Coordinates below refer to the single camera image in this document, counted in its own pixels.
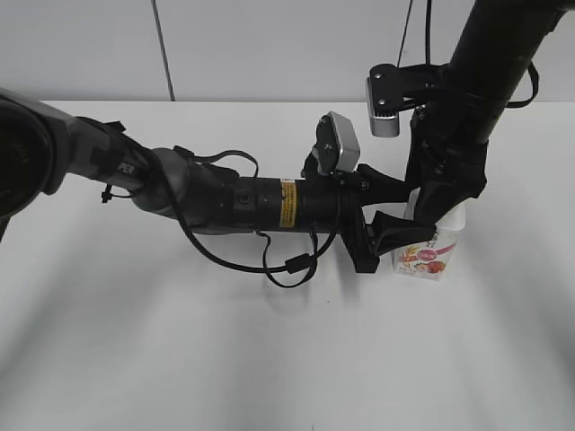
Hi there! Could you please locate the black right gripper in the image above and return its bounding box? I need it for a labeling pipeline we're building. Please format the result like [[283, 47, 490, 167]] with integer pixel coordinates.
[[406, 106, 489, 224]]

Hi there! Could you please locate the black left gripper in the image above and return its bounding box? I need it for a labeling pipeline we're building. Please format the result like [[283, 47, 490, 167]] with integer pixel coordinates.
[[301, 154, 437, 273]]

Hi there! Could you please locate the white yili yogurt bottle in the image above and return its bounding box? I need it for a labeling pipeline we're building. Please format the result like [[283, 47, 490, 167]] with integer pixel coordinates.
[[392, 203, 465, 281]]

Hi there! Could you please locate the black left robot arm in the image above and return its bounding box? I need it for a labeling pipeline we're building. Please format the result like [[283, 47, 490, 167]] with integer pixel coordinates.
[[1, 90, 437, 273]]

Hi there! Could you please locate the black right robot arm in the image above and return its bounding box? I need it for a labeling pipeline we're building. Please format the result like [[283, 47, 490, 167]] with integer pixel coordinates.
[[405, 1, 574, 224]]

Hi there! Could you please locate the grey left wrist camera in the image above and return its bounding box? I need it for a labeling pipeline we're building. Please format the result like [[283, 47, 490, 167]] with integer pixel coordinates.
[[312, 111, 360, 176]]

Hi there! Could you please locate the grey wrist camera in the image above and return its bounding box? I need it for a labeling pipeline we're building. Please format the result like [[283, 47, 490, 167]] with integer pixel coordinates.
[[312, 111, 360, 176], [366, 64, 442, 138]]

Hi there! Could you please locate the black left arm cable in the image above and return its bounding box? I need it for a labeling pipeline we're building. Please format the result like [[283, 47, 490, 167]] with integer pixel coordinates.
[[101, 150, 336, 288]]

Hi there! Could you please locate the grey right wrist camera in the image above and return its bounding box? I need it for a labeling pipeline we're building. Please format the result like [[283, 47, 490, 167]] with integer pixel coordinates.
[[366, 64, 442, 138]]

